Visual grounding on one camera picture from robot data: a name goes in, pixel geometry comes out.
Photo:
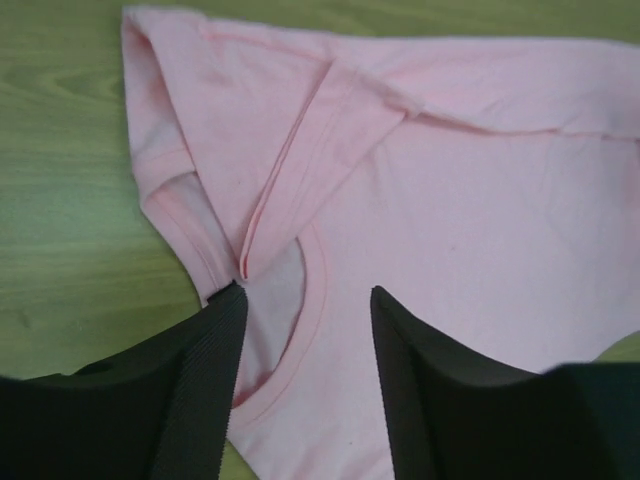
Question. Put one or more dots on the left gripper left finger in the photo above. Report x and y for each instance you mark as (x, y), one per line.
(157, 410)

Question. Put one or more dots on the pink t shirt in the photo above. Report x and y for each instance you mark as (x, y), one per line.
(491, 185)

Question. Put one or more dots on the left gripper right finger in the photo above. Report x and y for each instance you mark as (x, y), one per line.
(453, 413)

